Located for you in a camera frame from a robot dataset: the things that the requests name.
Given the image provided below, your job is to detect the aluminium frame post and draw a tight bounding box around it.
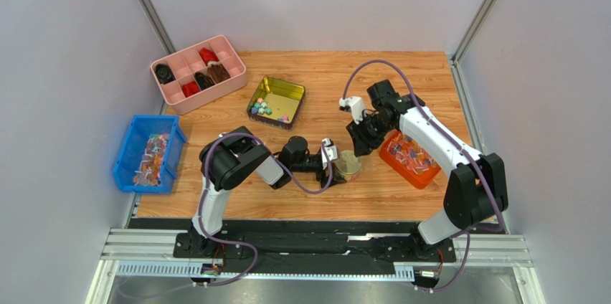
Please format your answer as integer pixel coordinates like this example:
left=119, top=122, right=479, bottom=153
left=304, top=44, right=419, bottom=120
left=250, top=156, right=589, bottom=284
left=451, top=0, right=497, bottom=65
left=138, top=0, right=176, bottom=54

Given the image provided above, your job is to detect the square tin of star candies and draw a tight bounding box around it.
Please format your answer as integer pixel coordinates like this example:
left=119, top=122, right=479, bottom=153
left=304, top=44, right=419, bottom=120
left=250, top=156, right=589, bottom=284
left=246, top=76, right=306, bottom=131

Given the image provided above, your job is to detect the white round lid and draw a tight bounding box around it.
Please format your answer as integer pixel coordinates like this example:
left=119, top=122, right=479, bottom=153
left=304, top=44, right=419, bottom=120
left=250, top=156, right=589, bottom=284
left=335, top=150, right=362, bottom=176

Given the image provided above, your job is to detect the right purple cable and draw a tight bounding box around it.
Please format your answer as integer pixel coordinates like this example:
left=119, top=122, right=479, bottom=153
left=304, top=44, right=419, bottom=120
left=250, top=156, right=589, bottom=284
left=342, top=59, right=507, bottom=293

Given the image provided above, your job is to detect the black chocolate in tray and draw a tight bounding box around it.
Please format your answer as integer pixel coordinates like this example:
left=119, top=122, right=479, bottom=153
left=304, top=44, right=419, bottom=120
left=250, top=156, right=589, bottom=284
left=154, top=63, right=176, bottom=85

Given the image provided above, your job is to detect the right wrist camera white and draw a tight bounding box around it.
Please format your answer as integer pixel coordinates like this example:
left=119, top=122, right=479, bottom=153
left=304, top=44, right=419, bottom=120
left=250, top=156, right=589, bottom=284
left=338, top=96, right=368, bottom=125

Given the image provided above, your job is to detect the left aluminium frame post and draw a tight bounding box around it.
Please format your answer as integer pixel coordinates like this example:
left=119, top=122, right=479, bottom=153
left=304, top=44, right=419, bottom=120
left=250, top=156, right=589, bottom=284
left=138, top=0, right=176, bottom=54

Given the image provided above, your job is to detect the blue plastic bin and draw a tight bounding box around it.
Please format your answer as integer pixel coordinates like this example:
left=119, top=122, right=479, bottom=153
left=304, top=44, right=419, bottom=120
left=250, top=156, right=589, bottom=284
left=113, top=115, right=187, bottom=195

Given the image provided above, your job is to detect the right aluminium frame post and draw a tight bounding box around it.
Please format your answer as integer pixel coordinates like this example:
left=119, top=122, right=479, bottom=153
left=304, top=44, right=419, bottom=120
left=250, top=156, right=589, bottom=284
left=451, top=0, right=497, bottom=65

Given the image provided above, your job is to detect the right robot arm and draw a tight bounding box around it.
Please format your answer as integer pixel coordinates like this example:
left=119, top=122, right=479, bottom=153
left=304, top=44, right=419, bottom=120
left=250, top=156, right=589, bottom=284
left=339, top=80, right=508, bottom=260

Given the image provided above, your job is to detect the clear plastic cup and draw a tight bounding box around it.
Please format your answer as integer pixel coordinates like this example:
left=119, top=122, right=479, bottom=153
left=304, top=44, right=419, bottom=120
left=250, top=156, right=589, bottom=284
left=337, top=169, right=360, bottom=183

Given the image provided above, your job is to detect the pink compartment tray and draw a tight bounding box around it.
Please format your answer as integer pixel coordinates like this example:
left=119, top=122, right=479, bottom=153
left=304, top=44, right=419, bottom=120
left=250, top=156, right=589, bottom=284
left=150, top=35, right=247, bottom=115

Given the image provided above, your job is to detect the orange tray of candies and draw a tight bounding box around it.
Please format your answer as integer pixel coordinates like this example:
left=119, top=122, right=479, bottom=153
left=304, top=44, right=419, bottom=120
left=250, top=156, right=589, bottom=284
left=379, top=131, right=441, bottom=189

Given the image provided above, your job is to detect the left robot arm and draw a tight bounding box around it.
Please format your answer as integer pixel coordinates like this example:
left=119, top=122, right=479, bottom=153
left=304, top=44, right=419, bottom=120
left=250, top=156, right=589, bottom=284
left=181, top=126, right=346, bottom=257

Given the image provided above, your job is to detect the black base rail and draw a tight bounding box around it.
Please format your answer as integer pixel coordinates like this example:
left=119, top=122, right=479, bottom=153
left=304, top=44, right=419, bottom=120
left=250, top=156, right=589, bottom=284
left=100, top=217, right=533, bottom=282

